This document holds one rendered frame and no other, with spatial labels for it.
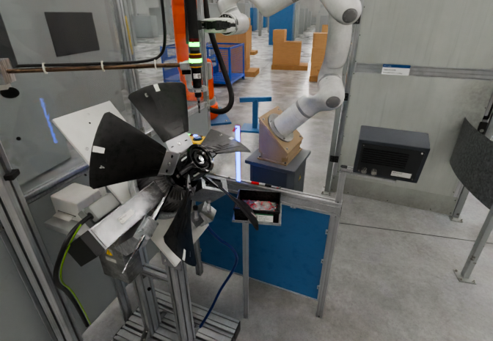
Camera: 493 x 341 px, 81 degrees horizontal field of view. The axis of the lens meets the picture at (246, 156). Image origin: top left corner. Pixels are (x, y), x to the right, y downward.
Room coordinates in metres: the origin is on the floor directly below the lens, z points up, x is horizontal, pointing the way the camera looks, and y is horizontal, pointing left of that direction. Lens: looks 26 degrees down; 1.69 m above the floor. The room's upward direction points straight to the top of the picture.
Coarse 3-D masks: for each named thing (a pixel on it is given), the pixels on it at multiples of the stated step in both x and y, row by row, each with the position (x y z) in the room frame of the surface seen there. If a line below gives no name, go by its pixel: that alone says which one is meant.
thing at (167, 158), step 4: (168, 152) 0.89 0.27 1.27; (172, 152) 0.90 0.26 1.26; (176, 152) 0.91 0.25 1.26; (164, 156) 0.88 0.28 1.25; (168, 156) 0.89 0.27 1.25; (176, 156) 0.91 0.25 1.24; (164, 160) 0.88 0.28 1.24; (168, 160) 0.89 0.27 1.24; (172, 160) 0.90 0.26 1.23; (176, 160) 0.91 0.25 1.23; (164, 164) 0.88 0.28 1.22; (172, 164) 0.90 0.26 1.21; (176, 164) 0.91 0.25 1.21; (164, 168) 0.88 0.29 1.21; (168, 168) 0.89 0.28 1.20; (172, 168) 0.90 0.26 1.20; (160, 172) 0.87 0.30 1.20; (164, 172) 0.88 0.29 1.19; (168, 172) 0.89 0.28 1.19; (172, 172) 0.90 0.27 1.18
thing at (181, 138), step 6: (186, 132) 1.02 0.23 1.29; (174, 138) 1.01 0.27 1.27; (180, 138) 1.01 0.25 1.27; (186, 138) 1.01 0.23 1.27; (168, 144) 0.99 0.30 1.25; (174, 144) 0.99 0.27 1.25; (180, 144) 0.99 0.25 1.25; (186, 144) 0.99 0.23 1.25; (174, 150) 0.98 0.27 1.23; (180, 150) 0.98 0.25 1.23
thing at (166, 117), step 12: (168, 84) 1.15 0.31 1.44; (180, 84) 1.17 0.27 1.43; (132, 96) 1.07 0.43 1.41; (144, 96) 1.08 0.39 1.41; (156, 96) 1.10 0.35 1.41; (168, 96) 1.11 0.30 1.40; (180, 96) 1.13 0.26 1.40; (144, 108) 1.06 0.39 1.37; (156, 108) 1.07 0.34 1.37; (168, 108) 1.07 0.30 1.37; (180, 108) 1.09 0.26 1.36; (156, 120) 1.04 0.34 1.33; (168, 120) 1.04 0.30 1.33; (180, 120) 1.05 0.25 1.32; (156, 132) 1.01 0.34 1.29; (168, 132) 1.01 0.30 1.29; (180, 132) 1.02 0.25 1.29
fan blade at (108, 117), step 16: (112, 128) 0.79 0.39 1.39; (128, 128) 0.82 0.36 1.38; (96, 144) 0.75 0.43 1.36; (112, 144) 0.77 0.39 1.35; (128, 144) 0.80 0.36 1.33; (144, 144) 0.84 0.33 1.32; (160, 144) 0.87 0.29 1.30; (96, 160) 0.73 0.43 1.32; (112, 160) 0.76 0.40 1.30; (128, 160) 0.79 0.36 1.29; (144, 160) 0.82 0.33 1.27; (160, 160) 0.86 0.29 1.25; (96, 176) 0.71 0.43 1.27; (112, 176) 0.75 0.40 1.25; (128, 176) 0.78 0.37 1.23; (144, 176) 0.82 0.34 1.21
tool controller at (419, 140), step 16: (368, 128) 1.15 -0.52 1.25; (384, 128) 1.14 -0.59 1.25; (368, 144) 1.07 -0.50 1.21; (384, 144) 1.05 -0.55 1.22; (400, 144) 1.03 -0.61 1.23; (416, 144) 1.02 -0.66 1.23; (368, 160) 1.08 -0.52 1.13; (384, 160) 1.06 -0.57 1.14; (400, 160) 1.04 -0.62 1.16; (416, 160) 1.01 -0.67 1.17; (384, 176) 1.08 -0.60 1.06; (400, 176) 1.05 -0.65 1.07; (416, 176) 1.03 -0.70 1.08
